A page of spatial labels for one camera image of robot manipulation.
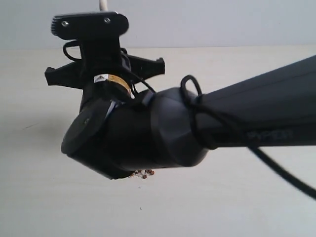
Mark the wooden paint brush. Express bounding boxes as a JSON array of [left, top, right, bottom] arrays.
[[99, 0, 109, 11]]

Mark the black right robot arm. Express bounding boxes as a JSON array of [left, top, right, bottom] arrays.
[[45, 49, 316, 179]]

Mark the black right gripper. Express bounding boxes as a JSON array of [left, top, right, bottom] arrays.
[[44, 48, 165, 104]]

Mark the pile of pellets and crumbs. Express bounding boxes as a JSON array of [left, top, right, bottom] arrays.
[[129, 169, 155, 179]]

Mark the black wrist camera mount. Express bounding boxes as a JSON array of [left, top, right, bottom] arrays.
[[51, 11, 129, 68]]

